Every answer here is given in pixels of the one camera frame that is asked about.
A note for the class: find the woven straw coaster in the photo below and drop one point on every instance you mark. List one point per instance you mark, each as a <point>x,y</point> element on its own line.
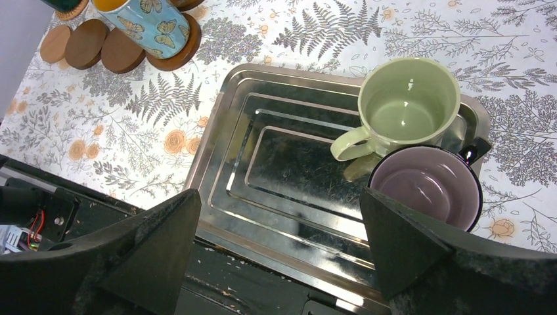
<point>73,13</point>

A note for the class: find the reddish brown coaster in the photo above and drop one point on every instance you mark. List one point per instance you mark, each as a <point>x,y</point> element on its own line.
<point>185,54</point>

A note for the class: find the light green mug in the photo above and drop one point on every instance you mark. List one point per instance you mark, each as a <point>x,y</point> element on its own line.
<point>403,102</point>

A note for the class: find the purple grey mug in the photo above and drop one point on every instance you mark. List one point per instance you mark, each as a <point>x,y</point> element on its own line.
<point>434,181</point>

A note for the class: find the dark green mug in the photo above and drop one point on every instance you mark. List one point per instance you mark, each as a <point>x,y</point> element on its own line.
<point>62,5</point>

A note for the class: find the light wooden coaster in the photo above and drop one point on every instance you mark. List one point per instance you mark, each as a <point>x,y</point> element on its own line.
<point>53,46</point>

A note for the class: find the blue mug yellow inside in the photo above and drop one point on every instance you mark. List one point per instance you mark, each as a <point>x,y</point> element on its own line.
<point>155,25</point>

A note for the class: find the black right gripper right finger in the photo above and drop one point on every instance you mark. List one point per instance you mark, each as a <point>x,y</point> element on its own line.
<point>425,266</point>

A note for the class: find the scratched dark brown coaster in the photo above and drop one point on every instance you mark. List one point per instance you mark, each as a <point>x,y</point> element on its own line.
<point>184,5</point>

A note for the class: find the metal tray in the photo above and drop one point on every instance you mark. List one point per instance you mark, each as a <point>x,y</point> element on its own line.
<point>271,190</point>

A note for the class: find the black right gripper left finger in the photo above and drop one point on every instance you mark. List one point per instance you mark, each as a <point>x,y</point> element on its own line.
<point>135,266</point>

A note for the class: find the floral tablecloth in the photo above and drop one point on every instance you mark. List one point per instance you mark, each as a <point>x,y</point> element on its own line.
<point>134,136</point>

